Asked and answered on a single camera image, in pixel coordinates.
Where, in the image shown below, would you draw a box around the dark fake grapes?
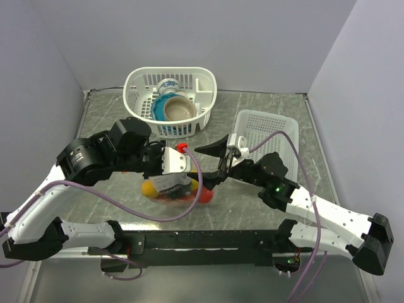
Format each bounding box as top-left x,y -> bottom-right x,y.
159,182 -> 192,200

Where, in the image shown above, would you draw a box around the red fake apple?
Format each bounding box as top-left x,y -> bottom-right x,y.
198,187 -> 213,204

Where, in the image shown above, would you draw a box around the clear zip top bag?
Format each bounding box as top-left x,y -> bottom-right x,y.
141,174 -> 199,206

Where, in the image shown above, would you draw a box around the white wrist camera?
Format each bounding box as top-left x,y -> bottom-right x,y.
162,147 -> 192,175
227,133 -> 250,168

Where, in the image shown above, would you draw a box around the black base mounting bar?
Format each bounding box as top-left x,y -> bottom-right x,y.
87,229 -> 313,273

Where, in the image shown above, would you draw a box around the white perforated plastic basket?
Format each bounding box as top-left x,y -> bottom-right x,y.
234,110 -> 299,182

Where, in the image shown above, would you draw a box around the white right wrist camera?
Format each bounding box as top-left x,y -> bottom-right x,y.
227,133 -> 250,168

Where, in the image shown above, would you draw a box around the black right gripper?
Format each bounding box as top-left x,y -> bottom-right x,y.
187,134 -> 268,191

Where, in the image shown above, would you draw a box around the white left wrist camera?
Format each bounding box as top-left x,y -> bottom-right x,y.
162,147 -> 192,175

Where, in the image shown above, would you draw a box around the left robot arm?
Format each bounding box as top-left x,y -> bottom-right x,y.
1,117 -> 164,261

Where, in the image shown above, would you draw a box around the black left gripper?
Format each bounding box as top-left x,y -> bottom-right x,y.
114,140 -> 175,179

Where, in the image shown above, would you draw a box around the white dish rack basket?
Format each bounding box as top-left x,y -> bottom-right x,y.
123,67 -> 217,139

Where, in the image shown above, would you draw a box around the beige ceramic bowl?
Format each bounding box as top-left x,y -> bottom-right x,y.
164,97 -> 197,121

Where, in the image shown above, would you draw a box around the blue plate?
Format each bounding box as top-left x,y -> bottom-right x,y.
151,93 -> 175,121

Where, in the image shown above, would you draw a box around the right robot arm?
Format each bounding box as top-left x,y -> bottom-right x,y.
195,134 -> 394,276

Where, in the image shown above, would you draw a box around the blue white porcelain bowl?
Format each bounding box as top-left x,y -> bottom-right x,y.
157,78 -> 181,95

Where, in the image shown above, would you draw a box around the fake watermelon slice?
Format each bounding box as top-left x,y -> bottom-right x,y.
150,195 -> 194,207

